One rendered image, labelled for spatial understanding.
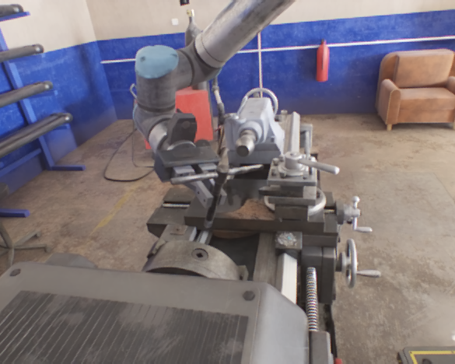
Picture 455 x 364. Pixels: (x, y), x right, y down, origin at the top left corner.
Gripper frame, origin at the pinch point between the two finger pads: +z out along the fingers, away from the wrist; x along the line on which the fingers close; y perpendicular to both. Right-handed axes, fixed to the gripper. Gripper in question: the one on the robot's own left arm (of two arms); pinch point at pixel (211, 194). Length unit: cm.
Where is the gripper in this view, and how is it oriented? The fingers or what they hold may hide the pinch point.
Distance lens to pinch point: 62.2
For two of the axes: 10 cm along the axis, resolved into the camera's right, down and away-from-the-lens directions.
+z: 5.1, 6.0, -6.1
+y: -2.5, 7.9, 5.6
